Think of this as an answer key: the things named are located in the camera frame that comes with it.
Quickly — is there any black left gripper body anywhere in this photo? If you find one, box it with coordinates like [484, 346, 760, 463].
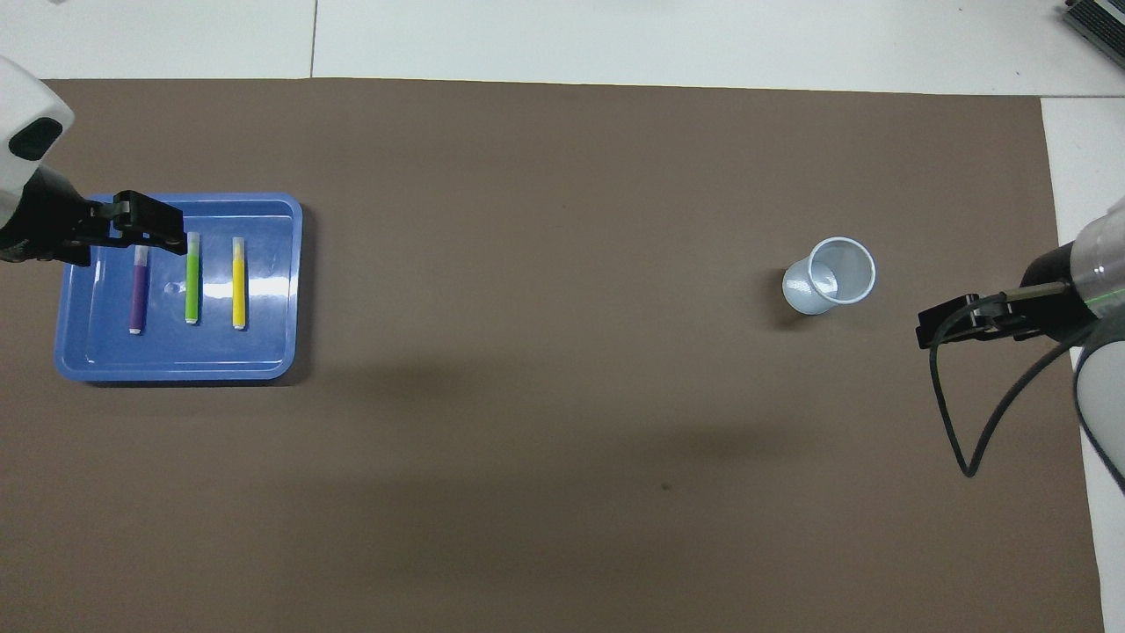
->
[0, 165, 115, 266]

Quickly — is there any blue plastic tray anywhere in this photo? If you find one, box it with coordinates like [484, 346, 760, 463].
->
[54, 193, 304, 383]

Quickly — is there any translucent plastic cup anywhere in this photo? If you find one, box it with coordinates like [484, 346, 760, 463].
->
[782, 236, 877, 316]

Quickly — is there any purple marker pen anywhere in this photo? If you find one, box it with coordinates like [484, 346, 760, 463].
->
[129, 245, 149, 335]

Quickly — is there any brown table mat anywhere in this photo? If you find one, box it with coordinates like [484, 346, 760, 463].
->
[0, 77, 1106, 633]

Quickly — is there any grey ribbed device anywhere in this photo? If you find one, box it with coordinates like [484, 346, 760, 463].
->
[1062, 0, 1125, 55]

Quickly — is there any green marker pen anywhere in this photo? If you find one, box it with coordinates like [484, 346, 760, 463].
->
[185, 232, 201, 325]

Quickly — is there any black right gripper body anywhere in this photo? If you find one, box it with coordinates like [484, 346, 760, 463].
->
[1002, 242, 1100, 346]

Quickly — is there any yellow marker pen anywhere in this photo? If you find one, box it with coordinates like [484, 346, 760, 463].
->
[231, 236, 247, 331]

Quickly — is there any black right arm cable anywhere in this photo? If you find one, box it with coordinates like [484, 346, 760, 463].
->
[929, 283, 1104, 478]

